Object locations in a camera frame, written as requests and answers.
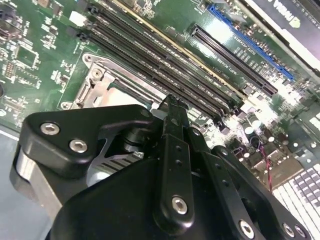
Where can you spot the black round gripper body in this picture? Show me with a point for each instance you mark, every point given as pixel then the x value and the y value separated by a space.
pixel 112 212

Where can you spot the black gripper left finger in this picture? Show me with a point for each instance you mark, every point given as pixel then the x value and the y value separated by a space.
pixel 62 130

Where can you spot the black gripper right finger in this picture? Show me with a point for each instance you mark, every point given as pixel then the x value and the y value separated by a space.
pixel 225 180

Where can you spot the metal CPU socket cover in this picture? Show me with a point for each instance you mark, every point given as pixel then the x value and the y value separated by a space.
pixel 101 92

